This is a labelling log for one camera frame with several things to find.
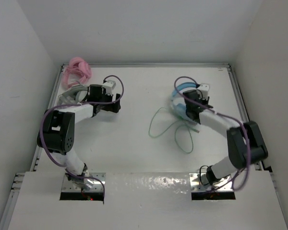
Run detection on blue headphones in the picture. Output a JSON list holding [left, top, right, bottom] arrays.
[[169, 82, 198, 125]]

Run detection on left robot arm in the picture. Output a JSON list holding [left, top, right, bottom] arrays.
[[37, 80, 121, 181]]

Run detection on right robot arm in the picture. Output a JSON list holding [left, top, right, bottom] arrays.
[[182, 89, 268, 185]]

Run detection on grey headphones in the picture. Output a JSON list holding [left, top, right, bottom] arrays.
[[57, 84, 88, 105]]

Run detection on pink headphones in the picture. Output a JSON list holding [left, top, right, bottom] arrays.
[[61, 57, 92, 89]]

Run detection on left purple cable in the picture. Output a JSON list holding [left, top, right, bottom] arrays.
[[39, 75, 125, 199]]

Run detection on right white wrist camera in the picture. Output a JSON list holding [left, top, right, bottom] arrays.
[[197, 83, 210, 100]]

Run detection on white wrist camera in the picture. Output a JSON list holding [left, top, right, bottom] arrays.
[[102, 80, 116, 95], [197, 83, 210, 100]]

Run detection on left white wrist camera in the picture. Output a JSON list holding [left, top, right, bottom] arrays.
[[102, 80, 116, 95]]

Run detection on aluminium table frame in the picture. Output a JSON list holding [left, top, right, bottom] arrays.
[[8, 64, 286, 230]]

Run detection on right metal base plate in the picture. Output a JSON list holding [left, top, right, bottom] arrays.
[[189, 172, 233, 193]]

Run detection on metal base plate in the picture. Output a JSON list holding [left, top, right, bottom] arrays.
[[189, 172, 233, 193], [61, 172, 106, 193]]

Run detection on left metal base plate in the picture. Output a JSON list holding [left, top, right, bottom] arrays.
[[61, 172, 106, 193]]

